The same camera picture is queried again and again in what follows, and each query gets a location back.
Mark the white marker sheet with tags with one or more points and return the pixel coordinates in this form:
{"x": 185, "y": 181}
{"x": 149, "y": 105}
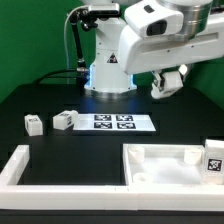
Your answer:
{"x": 114, "y": 122}

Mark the black camera on stand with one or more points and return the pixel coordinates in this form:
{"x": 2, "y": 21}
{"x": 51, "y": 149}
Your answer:
{"x": 87, "y": 16}

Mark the white square table top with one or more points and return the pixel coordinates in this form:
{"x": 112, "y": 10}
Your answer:
{"x": 163, "y": 164}

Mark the white U-shaped fence frame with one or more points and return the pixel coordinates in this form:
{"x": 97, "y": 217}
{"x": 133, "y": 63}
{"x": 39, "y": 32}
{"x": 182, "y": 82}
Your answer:
{"x": 175, "y": 197}

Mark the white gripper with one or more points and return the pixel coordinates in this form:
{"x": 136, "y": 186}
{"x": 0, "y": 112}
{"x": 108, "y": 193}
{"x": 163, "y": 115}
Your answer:
{"x": 162, "y": 34}

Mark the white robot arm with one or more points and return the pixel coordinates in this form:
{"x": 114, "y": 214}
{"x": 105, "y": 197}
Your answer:
{"x": 106, "y": 75}

